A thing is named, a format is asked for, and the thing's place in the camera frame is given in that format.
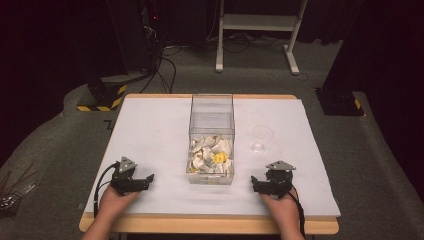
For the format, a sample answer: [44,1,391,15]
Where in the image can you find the black yellow striped stand base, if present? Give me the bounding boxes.
[76,74,129,113]

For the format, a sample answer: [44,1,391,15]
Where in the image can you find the wooden table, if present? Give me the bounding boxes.
[78,93,341,236]

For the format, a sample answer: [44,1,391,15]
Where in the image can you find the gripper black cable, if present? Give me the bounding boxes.
[287,190,307,239]
[93,161,120,218]

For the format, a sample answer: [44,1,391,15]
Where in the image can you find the clear plastic box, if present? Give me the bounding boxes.
[185,93,236,186]

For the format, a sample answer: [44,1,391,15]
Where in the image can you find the pile of white pieces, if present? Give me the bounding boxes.
[188,134,234,176]

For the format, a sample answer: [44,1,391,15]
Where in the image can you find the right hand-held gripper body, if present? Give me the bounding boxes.
[263,160,297,200]

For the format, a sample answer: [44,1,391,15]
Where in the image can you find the white metal stand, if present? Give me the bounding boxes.
[215,0,310,76]

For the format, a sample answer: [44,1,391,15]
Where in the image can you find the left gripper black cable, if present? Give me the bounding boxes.
[93,161,120,218]

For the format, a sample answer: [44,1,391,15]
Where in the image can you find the clear plastic cup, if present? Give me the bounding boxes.
[250,124,275,155]

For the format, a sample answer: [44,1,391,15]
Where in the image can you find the person's left hand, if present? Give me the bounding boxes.
[97,185,141,222]

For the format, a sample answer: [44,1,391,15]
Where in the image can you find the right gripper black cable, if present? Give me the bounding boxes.
[287,190,307,239]

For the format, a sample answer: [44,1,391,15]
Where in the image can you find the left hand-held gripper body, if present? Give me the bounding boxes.
[110,156,145,196]

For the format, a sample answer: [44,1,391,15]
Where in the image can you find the dark equipment tower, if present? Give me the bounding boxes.
[105,0,164,76]

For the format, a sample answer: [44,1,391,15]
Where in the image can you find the person's right hand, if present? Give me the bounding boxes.
[259,187,302,232]

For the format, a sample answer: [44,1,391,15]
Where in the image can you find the white foam mat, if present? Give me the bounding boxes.
[83,96,342,220]

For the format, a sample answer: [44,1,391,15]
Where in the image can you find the black floor cables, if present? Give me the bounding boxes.
[139,39,188,95]

